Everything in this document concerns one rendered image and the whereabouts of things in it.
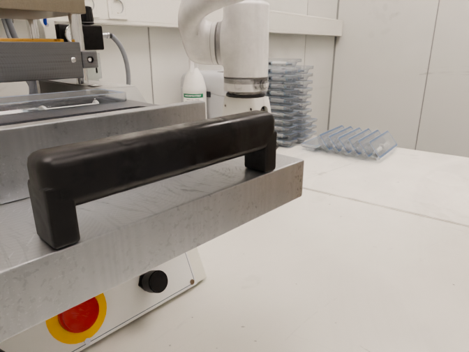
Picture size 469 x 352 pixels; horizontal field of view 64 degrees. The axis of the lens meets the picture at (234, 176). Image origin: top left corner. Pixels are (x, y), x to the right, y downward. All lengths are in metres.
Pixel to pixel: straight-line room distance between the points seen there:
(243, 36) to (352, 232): 0.38
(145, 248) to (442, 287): 0.46
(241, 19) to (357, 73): 2.07
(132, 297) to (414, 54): 2.38
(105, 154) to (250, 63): 0.55
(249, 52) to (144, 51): 0.74
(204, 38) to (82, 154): 0.56
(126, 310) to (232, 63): 0.45
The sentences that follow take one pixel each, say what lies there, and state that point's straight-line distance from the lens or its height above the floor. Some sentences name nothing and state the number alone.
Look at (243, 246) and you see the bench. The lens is 0.61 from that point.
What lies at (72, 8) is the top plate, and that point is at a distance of 0.57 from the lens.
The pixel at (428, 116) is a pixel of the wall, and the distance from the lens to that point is 2.64.
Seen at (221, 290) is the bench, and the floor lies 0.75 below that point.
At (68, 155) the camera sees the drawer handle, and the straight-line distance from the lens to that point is 0.17.
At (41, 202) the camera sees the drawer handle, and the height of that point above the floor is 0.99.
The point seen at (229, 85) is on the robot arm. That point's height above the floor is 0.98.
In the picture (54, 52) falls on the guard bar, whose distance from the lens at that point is 0.54.
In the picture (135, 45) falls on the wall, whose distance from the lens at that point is 1.37.
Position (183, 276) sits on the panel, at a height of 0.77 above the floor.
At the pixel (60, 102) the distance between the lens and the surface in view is 0.39.
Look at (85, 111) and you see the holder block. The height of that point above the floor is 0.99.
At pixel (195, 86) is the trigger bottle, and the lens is 1.28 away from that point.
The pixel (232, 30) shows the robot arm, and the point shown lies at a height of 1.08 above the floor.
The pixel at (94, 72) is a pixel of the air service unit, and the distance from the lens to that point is 0.81.
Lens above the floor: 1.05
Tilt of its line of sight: 19 degrees down
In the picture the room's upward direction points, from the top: straight up
